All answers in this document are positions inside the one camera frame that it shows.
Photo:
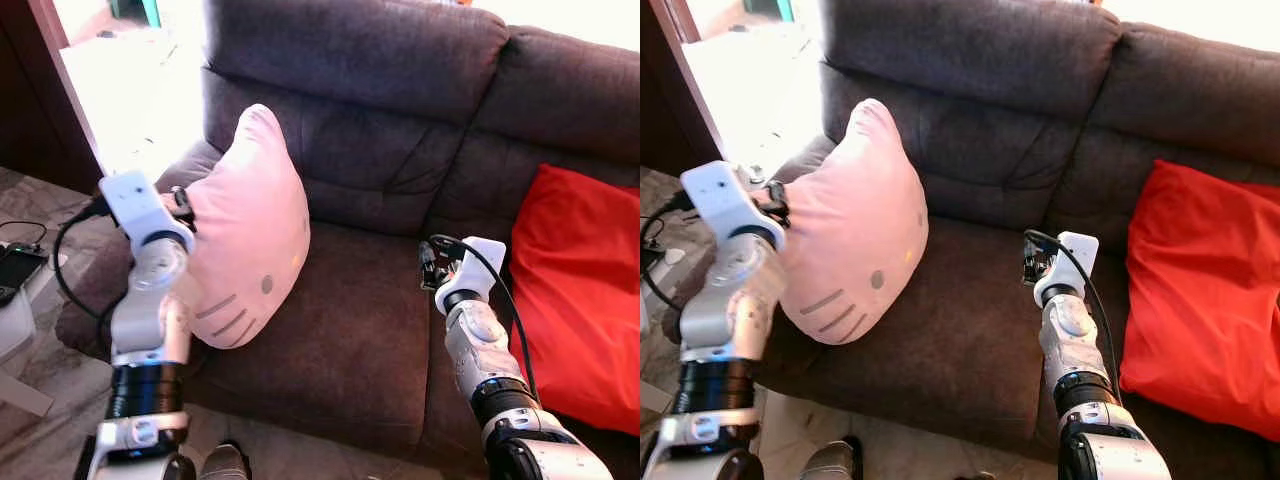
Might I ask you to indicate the pink cat face pillow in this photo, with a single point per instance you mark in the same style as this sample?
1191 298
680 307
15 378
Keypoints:
860 220
250 220

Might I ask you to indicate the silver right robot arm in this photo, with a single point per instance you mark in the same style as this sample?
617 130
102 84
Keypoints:
480 345
1070 335

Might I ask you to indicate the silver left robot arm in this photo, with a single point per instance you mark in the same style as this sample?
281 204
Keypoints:
150 320
735 310

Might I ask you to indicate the dark grey sofa seat cushion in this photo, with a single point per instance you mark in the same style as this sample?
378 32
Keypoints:
1220 460
960 340
350 340
455 410

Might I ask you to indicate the dark grey fabric sofa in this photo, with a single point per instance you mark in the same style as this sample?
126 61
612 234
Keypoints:
1000 150
400 150

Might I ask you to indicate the red pillow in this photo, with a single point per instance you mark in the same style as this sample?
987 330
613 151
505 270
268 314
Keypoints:
580 290
1200 290

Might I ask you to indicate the dark grey sofa back cushion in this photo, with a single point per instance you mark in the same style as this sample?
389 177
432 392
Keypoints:
380 60
1000 50
580 100
1200 100

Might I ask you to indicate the black phone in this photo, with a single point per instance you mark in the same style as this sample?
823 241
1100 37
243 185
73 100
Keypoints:
18 270

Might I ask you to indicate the white side table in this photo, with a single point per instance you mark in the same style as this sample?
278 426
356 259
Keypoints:
12 330

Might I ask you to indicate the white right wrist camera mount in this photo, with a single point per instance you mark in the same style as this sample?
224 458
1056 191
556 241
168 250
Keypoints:
1078 250
485 255

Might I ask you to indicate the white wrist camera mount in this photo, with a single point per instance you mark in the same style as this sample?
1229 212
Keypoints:
485 255
720 190
1078 250
135 195

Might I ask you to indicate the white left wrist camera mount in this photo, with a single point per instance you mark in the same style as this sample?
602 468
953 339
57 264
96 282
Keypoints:
135 195
720 190

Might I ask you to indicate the dark brown wooden door frame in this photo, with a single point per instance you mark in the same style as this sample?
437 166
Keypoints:
660 60
30 90

